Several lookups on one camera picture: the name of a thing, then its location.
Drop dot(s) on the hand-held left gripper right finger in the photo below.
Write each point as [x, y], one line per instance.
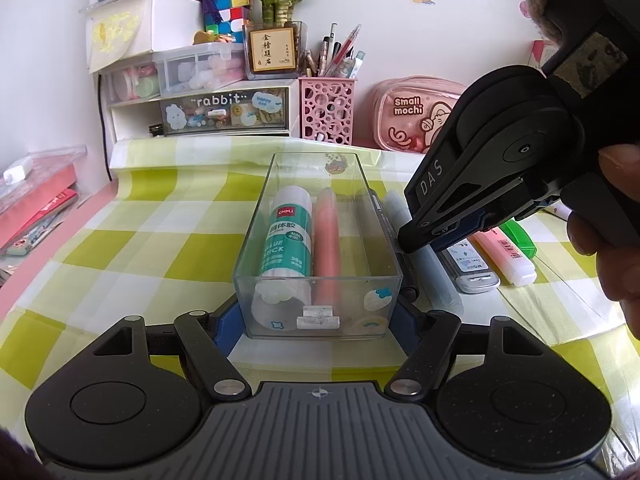
[407, 326]

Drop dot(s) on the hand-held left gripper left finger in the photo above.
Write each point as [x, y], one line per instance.
[226, 330]

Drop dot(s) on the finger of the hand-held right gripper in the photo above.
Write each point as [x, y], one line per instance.
[425, 230]
[465, 232]

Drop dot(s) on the black marker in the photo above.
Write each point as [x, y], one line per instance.
[390, 220]

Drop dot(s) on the white grey correction tape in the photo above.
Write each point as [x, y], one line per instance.
[470, 270]

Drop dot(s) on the pale blue pen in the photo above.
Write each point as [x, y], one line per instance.
[435, 275]

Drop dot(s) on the pastel orange highlighter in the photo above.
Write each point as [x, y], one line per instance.
[505, 257]

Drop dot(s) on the green highlighter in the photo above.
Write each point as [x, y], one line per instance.
[520, 240]

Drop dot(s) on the clear plastic organizer box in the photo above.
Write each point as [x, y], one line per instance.
[352, 305]

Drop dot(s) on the person's left forearm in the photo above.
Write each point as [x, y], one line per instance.
[12, 460]

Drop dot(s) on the person's right forearm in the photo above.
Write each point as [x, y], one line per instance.
[537, 7]

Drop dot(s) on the person's right hand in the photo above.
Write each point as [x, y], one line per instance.
[615, 270]

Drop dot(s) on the pink illustrated book box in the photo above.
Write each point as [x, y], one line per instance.
[540, 55]

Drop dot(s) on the pink pen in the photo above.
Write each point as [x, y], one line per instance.
[326, 240]

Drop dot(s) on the white green glue stick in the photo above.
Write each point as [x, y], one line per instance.
[280, 240]

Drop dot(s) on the pink cartoon pencil case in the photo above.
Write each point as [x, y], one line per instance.
[405, 110]

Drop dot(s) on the green white checked tablecloth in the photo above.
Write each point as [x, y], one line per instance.
[150, 240]

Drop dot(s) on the pink perforated pen holder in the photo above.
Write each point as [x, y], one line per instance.
[327, 110]

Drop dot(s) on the bunch of pens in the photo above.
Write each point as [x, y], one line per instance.
[340, 55]

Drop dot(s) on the small black item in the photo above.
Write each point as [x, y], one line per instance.
[156, 131]

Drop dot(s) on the white desk drawer organizer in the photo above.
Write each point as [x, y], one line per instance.
[225, 110]

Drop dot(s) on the stack of red books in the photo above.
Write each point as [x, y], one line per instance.
[35, 210]

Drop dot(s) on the lucky bamboo in glass vase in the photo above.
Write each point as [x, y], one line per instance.
[272, 52]

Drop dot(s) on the clear mini drawer unit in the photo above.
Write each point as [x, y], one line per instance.
[185, 72]

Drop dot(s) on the small white plug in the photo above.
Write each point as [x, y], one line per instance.
[17, 170]

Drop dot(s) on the small toy figure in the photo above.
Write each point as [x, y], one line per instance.
[212, 37]

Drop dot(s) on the white storage box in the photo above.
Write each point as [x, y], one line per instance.
[165, 25]

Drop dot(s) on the pink round wall sticker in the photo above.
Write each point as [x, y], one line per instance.
[523, 9]

